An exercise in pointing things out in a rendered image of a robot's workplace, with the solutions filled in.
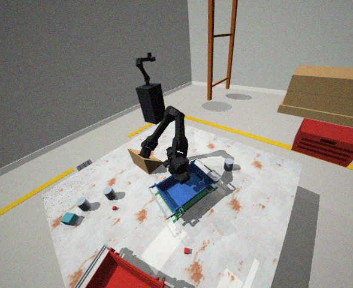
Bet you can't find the blue plastic tray with grey wire bars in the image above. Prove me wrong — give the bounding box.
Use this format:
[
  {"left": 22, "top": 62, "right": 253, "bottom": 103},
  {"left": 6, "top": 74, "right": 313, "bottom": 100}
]
[{"left": 148, "top": 158, "right": 221, "bottom": 219}]

